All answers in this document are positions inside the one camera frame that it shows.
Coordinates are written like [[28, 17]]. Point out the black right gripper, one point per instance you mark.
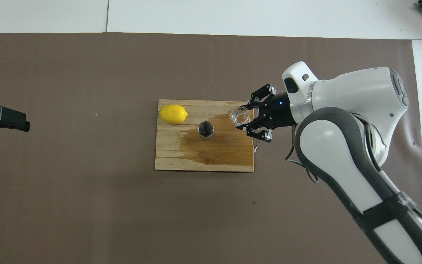
[[278, 110]]

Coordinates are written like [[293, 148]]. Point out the small clear glass cup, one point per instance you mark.
[[239, 115]]

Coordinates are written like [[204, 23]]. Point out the steel double jigger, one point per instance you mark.
[[206, 129]]

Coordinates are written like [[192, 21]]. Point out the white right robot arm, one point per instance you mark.
[[361, 95]]

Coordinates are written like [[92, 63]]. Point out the wooden cutting board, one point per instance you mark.
[[196, 154]]

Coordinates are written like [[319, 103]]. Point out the yellow lemon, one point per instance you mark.
[[173, 114]]

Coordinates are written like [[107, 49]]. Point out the brown paper table mat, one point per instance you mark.
[[86, 201]]

